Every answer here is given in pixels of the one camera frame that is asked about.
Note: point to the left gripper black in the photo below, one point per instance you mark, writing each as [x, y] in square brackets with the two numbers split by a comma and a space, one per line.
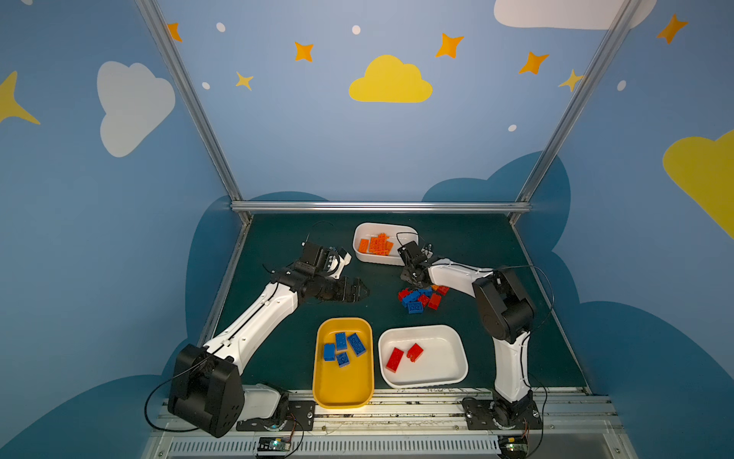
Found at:
[344, 288]

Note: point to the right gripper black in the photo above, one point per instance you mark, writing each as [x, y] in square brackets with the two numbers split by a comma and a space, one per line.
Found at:
[411, 273]

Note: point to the red long brick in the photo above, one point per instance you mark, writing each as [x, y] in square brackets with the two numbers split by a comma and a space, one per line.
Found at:
[403, 294]

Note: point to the red sloped brick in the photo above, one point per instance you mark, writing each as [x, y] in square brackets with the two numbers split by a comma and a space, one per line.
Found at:
[434, 301]

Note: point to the small orange lego brick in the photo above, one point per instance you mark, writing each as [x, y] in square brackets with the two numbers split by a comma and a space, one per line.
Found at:
[364, 246]

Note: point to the orange lego chassis piece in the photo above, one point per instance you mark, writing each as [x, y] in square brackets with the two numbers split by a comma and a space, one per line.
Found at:
[381, 245]

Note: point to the blue 2x4 brick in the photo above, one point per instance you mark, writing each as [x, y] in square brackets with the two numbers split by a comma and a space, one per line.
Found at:
[356, 344]

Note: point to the blue 2x3 lego brick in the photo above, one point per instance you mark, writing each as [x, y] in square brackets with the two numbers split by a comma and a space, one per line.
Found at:
[341, 344]

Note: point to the small blue 2x2 brick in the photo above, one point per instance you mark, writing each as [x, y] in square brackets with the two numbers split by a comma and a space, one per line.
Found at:
[342, 359]

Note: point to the red cube brick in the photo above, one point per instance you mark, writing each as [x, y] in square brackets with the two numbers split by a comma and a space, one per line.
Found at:
[414, 352]

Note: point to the red 2x4 lego brick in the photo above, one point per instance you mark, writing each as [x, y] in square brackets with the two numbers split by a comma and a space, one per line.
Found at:
[394, 360]

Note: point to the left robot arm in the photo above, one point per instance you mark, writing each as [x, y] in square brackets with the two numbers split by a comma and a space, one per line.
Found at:
[206, 388]

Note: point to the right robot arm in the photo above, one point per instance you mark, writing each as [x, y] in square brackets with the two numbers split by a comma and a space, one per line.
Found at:
[505, 310]

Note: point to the far white plastic bin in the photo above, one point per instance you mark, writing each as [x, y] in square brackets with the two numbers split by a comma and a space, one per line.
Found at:
[399, 235]

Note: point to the white plastic bin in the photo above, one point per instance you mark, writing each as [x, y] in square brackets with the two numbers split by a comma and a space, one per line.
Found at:
[399, 235]
[443, 361]

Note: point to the near white plastic bin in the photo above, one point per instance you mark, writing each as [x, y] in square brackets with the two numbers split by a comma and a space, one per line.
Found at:
[443, 361]

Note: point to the yellow plastic bin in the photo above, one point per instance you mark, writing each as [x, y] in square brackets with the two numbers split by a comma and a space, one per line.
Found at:
[343, 373]

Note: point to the left circuit board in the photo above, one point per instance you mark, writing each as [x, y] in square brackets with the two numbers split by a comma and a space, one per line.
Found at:
[272, 446]

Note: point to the circuit board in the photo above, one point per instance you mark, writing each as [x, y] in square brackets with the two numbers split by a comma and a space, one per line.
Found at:
[513, 447]
[272, 446]

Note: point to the right circuit board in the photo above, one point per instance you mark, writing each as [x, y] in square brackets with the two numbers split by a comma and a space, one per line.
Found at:
[513, 447]

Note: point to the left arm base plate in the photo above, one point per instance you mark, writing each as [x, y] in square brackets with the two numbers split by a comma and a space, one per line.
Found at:
[297, 414]

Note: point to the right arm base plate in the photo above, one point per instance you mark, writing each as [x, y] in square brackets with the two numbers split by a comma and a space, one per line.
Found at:
[502, 415]

